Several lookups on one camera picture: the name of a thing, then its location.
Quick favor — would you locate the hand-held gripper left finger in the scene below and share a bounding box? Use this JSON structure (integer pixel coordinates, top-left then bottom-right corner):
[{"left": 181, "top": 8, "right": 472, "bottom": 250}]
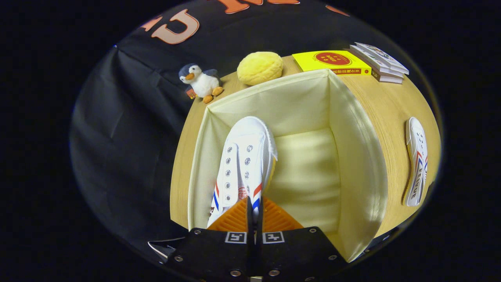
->
[{"left": 164, "top": 196, "right": 255, "bottom": 282}]

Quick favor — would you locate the penguin plush toy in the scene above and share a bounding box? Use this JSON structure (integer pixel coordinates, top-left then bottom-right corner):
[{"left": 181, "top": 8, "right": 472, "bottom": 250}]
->
[{"left": 179, "top": 63, "right": 224, "bottom": 104}]

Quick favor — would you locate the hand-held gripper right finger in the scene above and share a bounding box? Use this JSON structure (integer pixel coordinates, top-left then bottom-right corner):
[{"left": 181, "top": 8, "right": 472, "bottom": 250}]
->
[{"left": 256, "top": 196, "right": 349, "bottom": 282}]

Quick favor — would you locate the white canvas shoe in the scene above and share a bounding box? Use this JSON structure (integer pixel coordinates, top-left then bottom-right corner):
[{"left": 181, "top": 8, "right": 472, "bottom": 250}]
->
[
  {"left": 207, "top": 116, "right": 278, "bottom": 230},
  {"left": 403, "top": 117, "right": 429, "bottom": 207}
]

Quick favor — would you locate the yellow plush bun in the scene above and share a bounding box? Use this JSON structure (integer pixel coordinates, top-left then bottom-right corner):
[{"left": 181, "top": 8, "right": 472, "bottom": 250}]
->
[{"left": 236, "top": 51, "right": 284, "bottom": 86}]

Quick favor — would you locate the cream fabric storage box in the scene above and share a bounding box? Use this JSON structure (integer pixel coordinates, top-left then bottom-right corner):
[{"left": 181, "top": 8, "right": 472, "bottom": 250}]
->
[{"left": 187, "top": 69, "right": 389, "bottom": 263}]

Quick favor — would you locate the white paperback book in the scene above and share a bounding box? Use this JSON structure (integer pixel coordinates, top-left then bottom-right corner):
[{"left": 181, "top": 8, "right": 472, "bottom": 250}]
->
[{"left": 349, "top": 45, "right": 405, "bottom": 78}]

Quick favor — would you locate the yellow book with red circle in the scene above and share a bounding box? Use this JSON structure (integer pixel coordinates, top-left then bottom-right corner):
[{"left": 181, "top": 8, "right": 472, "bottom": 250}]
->
[{"left": 292, "top": 50, "right": 372, "bottom": 76}]

